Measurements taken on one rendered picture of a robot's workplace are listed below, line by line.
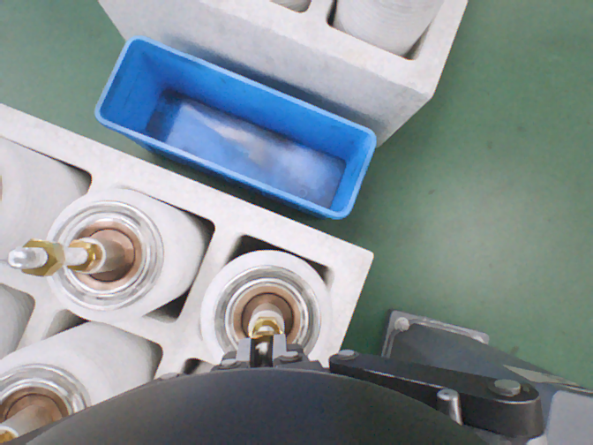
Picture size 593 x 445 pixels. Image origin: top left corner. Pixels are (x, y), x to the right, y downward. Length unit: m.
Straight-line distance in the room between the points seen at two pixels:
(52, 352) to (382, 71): 0.36
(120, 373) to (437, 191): 0.46
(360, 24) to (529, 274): 0.44
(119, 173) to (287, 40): 0.20
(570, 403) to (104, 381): 0.30
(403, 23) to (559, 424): 0.32
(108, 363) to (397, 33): 0.37
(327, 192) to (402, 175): 0.12
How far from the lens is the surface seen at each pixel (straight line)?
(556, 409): 0.28
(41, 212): 0.34
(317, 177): 0.52
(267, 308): 0.24
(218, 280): 0.26
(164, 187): 0.34
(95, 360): 0.31
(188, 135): 0.54
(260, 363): 0.17
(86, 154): 0.38
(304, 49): 0.39
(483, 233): 0.60
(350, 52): 0.38
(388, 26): 0.37
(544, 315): 0.66
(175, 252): 0.27
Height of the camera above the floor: 0.51
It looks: 84 degrees down
